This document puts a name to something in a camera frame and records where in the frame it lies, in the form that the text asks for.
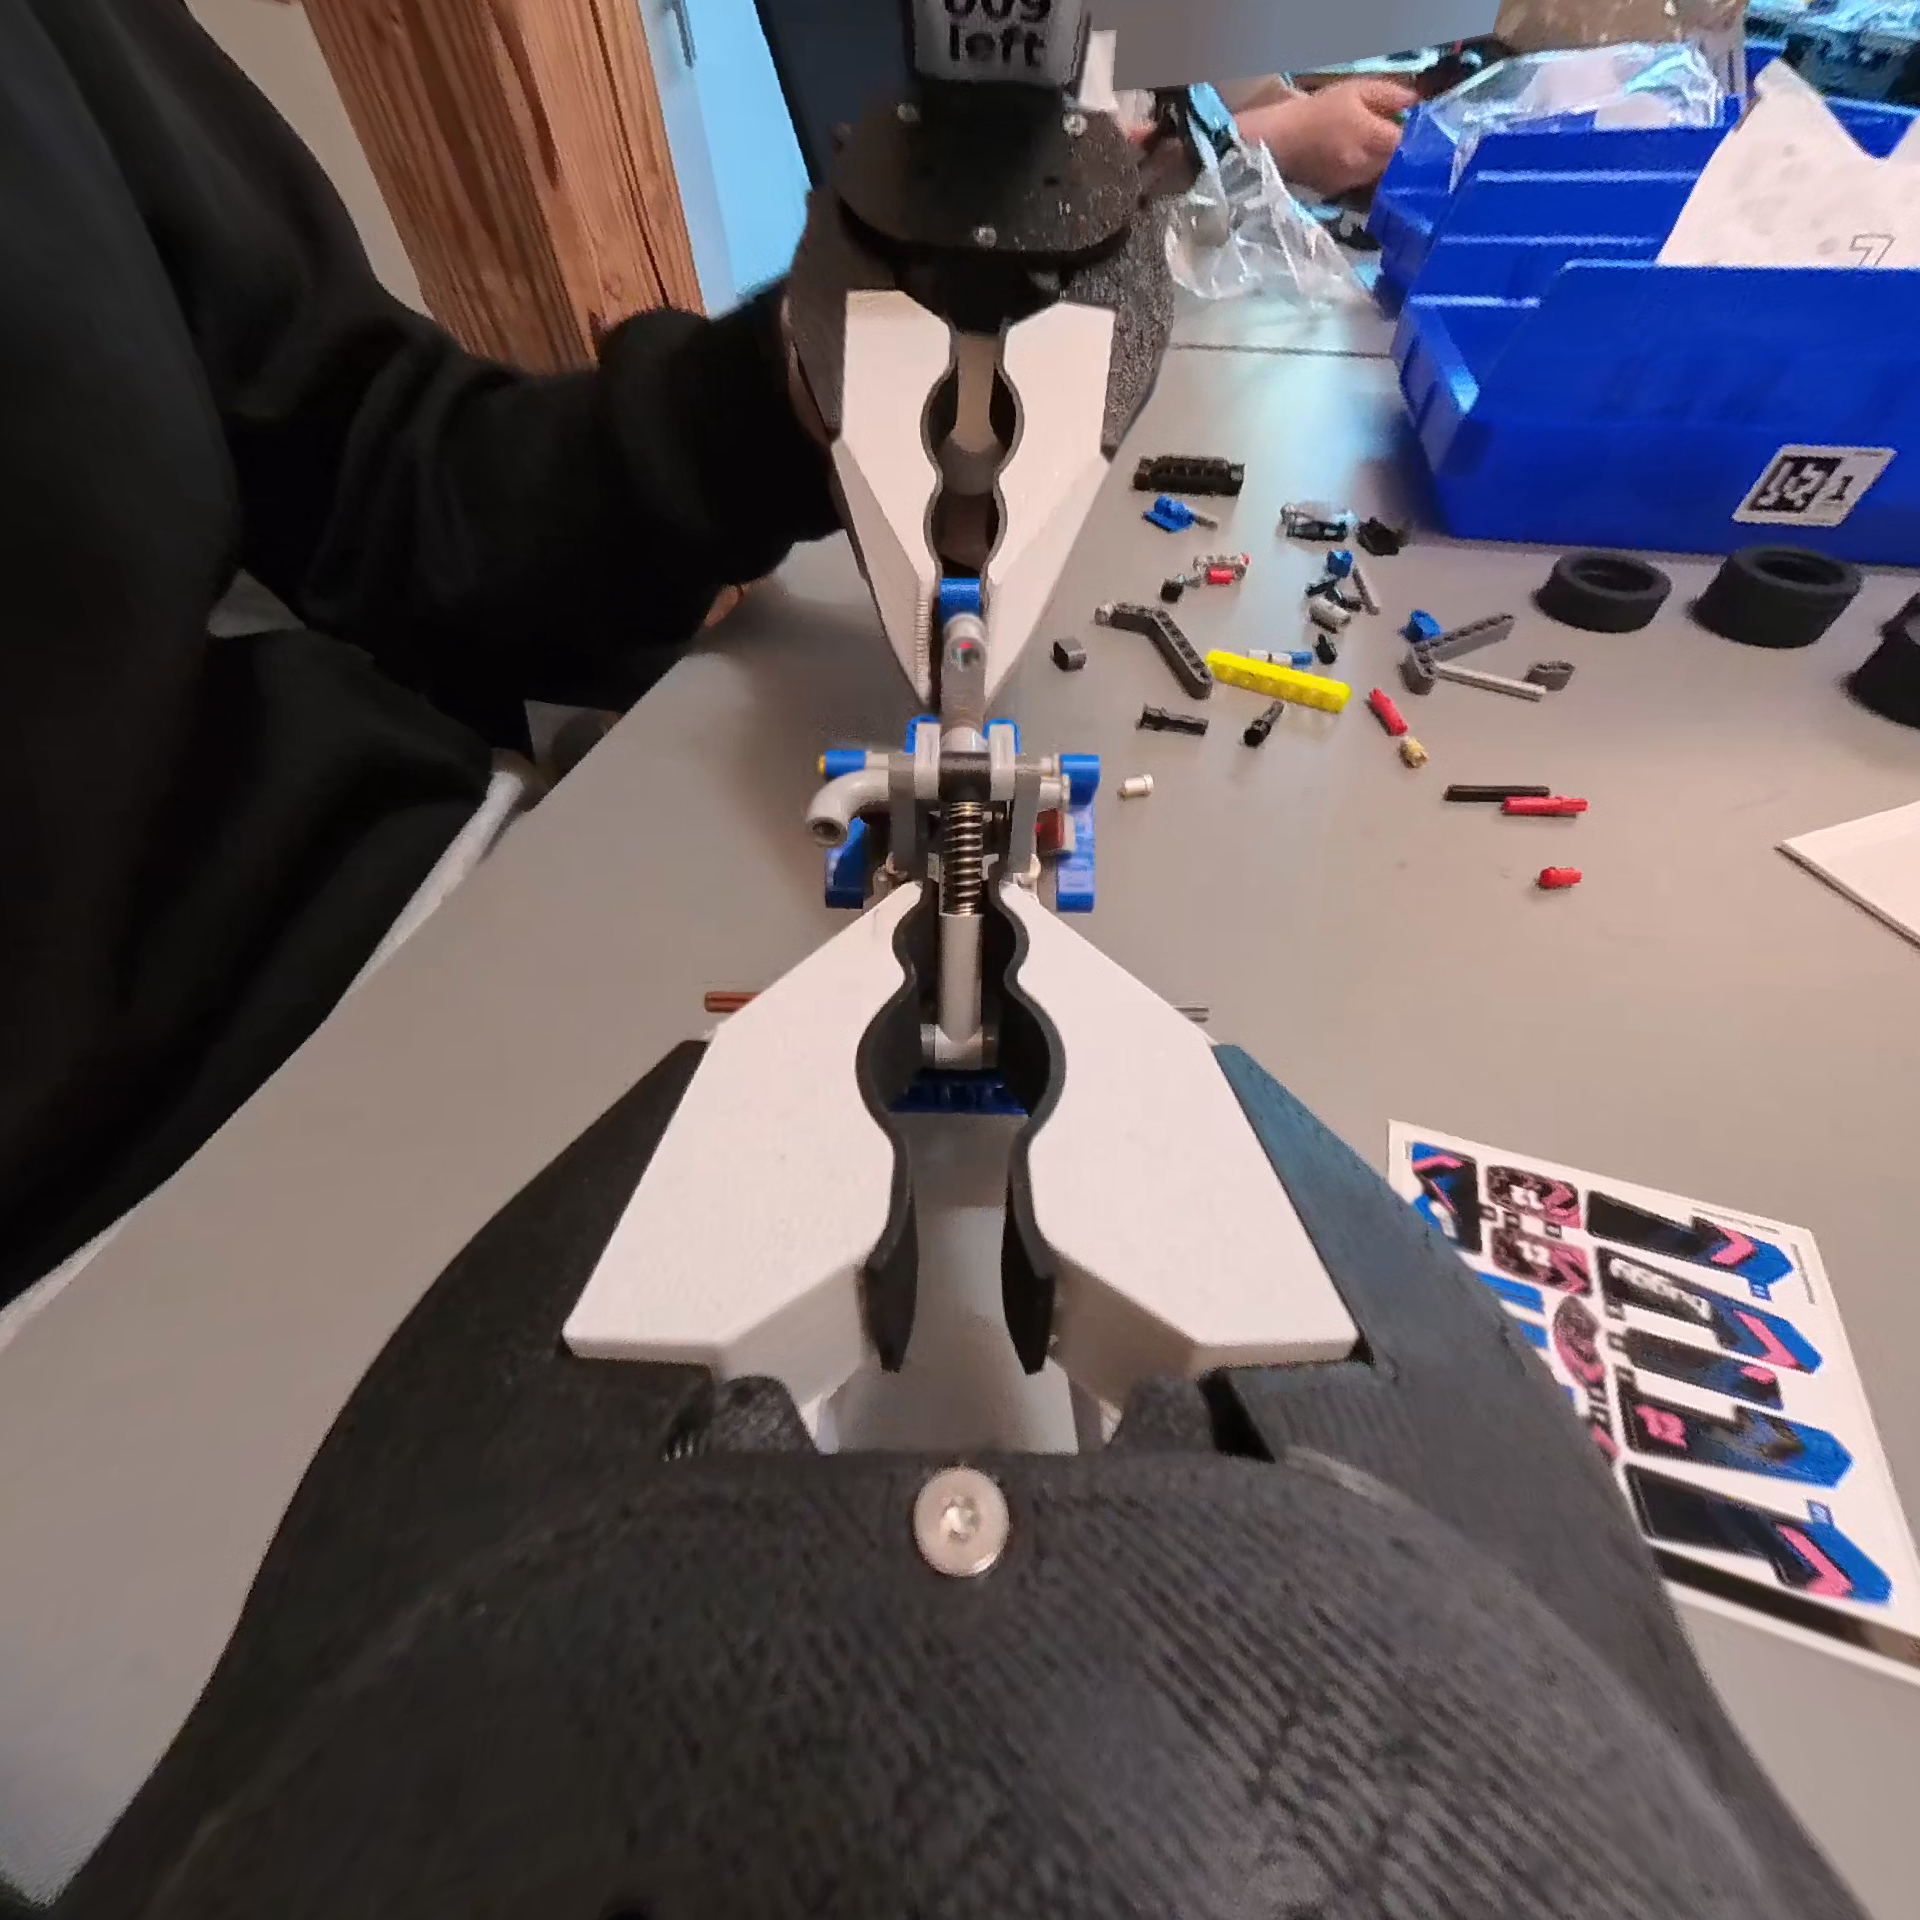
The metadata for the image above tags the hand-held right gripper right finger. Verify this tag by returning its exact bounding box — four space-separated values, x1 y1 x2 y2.
997 886 1363 1377

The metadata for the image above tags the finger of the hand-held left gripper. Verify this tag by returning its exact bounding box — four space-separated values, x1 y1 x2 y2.
829 288 970 712
976 299 1120 706

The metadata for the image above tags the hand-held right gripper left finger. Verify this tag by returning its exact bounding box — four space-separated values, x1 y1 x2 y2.
561 886 924 1375

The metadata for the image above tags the red lego axle assembly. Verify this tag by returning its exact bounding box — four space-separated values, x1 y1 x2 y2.
932 575 998 720

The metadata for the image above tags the grey and blue lego chassis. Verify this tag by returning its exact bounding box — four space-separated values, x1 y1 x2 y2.
704 713 1213 1115

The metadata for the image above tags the dark grey angled lego beam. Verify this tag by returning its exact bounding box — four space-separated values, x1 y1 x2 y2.
1094 599 1217 700

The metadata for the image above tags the yellow lego beam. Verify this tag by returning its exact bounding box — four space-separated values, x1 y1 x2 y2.
1204 647 1356 713

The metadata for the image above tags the dark grey L-shaped lego beam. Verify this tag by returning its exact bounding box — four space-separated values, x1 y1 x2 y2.
1402 609 1520 696

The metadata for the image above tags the lego sticker sheet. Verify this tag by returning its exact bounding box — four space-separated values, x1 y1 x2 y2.
1388 1123 1920 1660

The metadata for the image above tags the closed lego instruction booklet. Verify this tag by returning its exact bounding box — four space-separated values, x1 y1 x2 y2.
1777 803 1920 946

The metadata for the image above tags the wooden panel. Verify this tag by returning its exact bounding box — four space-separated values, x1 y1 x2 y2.
300 0 706 375

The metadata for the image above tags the blue plastic storage bin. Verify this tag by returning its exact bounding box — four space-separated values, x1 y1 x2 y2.
1368 89 1757 318
1388 256 1920 569

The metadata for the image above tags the white paper bag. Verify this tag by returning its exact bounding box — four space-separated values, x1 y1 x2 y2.
1658 59 1920 271

